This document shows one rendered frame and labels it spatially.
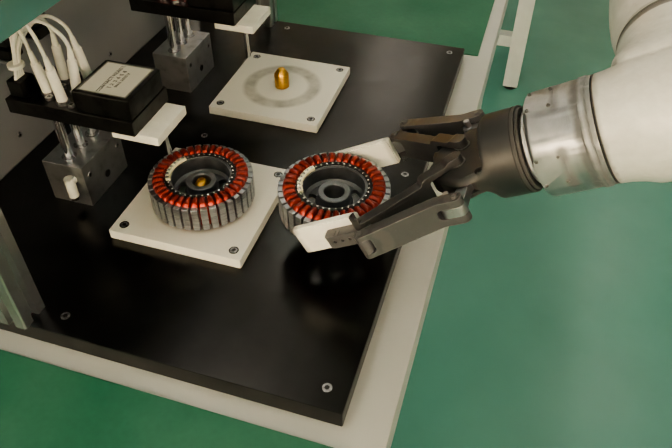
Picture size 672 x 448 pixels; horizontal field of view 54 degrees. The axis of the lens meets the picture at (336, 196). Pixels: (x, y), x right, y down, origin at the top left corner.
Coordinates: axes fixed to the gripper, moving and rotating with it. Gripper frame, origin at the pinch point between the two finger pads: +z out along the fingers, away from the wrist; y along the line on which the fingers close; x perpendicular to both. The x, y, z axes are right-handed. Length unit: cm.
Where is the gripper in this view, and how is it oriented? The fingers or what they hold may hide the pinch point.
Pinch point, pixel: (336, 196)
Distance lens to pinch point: 66.5
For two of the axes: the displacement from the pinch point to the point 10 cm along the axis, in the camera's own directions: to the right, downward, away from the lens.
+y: -3.0, 6.3, -7.1
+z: -8.2, 2.0, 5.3
